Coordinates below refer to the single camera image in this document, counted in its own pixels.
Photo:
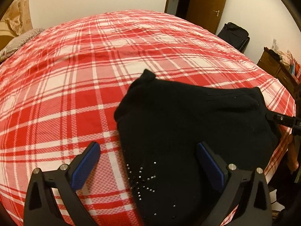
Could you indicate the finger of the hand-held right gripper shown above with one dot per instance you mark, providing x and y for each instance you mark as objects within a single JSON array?
[{"x": 279, "y": 118}]

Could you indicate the brown wooden cabinet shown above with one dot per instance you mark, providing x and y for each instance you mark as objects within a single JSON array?
[{"x": 270, "y": 62}]

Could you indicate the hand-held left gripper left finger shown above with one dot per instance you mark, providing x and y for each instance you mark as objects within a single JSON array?
[{"x": 85, "y": 164}]

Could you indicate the grey pillow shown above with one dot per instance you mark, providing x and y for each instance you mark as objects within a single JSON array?
[{"x": 21, "y": 38}]

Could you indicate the black suitcase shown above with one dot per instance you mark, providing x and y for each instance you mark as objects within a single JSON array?
[{"x": 232, "y": 34}]

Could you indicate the beige curtain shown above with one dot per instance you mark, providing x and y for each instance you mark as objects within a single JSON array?
[{"x": 18, "y": 16}]

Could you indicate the pink floral bag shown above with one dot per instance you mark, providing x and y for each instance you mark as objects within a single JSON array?
[{"x": 288, "y": 58}]

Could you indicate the black pants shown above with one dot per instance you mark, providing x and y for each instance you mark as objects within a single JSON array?
[{"x": 188, "y": 113}]

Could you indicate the red plaid bed sheet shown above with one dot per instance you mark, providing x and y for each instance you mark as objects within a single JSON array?
[{"x": 70, "y": 87}]

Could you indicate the small dark bag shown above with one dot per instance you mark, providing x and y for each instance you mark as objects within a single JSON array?
[{"x": 275, "y": 54}]

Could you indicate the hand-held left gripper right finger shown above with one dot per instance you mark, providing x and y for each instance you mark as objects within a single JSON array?
[{"x": 210, "y": 164}]

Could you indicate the brown wooden door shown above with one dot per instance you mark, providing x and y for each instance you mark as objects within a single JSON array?
[{"x": 207, "y": 9}]

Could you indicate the person's right hand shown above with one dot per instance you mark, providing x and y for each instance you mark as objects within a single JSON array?
[{"x": 295, "y": 155}]

